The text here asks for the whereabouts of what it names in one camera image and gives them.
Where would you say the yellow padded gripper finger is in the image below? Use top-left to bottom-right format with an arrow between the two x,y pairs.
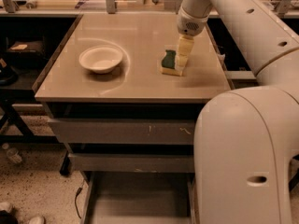
175,55 -> 188,71
177,35 -> 194,56

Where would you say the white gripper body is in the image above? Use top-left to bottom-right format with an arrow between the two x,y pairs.
177,7 -> 208,36

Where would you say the green and yellow sponge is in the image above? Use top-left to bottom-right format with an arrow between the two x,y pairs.
160,49 -> 183,77

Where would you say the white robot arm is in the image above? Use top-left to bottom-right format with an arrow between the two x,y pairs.
178,0 -> 299,224

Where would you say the grey drawer cabinet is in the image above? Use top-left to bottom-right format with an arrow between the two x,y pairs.
35,13 -> 230,220

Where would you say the top grey drawer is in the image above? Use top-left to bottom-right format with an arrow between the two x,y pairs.
49,119 -> 195,145

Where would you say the middle grey drawer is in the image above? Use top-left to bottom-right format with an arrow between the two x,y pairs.
69,154 -> 194,173

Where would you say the open bottom grey drawer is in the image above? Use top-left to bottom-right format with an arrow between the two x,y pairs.
80,172 -> 194,224

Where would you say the white paper bowl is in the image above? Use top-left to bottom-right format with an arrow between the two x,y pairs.
78,46 -> 123,74

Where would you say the clear plastic bottle on floor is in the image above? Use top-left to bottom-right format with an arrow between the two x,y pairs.
2,143 -> 22,164

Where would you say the white shoe right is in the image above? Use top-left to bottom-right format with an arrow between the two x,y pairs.
28,216 -> 45,224

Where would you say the white shoe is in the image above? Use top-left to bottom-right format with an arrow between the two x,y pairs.
28,216 -> 45,224
0,202 -> 13,216

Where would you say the white shoe left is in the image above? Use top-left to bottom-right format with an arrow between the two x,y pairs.
0,202 -> 13,216

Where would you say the black cable on floor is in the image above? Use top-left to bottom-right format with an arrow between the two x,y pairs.
74,180 -> 86,220

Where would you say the black side table frame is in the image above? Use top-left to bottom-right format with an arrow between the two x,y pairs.
0,96 -> 72,176

